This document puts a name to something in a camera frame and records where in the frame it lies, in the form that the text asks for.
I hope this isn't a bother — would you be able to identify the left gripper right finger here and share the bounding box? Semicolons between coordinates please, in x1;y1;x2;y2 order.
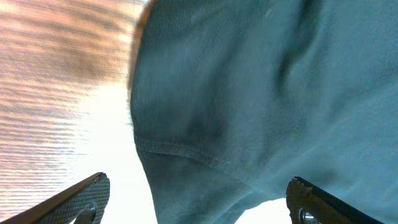
286;177;382;224

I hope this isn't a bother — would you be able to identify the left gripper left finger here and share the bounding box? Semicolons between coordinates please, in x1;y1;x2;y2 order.
1;172;110;224

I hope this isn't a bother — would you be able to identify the black t-shirt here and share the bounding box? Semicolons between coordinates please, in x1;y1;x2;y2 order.
131;0;397;223

